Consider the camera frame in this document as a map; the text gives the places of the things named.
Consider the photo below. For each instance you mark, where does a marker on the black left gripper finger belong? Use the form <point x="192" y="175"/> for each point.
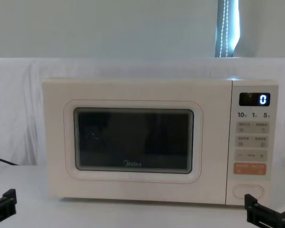
<point x="8" y="198"/>

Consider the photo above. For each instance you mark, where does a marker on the cream microwave oven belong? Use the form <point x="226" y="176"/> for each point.
<point x="137" y="92"/>

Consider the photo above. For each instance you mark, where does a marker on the oven control panel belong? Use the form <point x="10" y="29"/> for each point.
<point x="251" y="133"/>

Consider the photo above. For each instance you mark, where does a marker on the white table cloth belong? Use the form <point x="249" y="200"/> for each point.
<point x="133" y="216"/>

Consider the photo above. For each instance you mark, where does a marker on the white curtain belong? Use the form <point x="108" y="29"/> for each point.
<point x="268" y="26"/>
<point x="97" y="26"/>

